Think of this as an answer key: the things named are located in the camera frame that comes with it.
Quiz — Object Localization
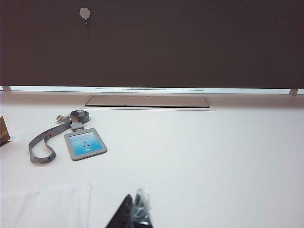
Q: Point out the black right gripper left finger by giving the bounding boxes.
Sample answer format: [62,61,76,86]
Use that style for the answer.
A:
[105,194,135,228]

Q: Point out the taped black right gripper right finger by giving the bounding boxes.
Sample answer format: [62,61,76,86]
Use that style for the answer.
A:
[133,187,155,228]

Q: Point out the white tissue sheet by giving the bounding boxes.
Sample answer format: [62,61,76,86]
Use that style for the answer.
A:
[0,182,93,228]

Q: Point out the gold and white tissue box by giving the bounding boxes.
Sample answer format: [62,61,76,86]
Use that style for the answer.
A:
[0,115,10,146]

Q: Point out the smartphone on table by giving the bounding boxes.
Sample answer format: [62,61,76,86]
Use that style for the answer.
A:
[64,122,108,162]

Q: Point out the wide brown desk partition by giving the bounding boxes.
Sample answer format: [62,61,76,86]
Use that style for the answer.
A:
[0,0,304,89]

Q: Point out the white hexagonal adhesive hook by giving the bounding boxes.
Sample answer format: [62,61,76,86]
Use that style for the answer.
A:
[79,7,92,40]

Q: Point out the desk cable tray lid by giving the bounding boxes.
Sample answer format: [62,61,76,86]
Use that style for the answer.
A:
[84,95,211,109]

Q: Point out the grey printed lanyard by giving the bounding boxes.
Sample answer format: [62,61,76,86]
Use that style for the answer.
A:
[28,110,91,164]

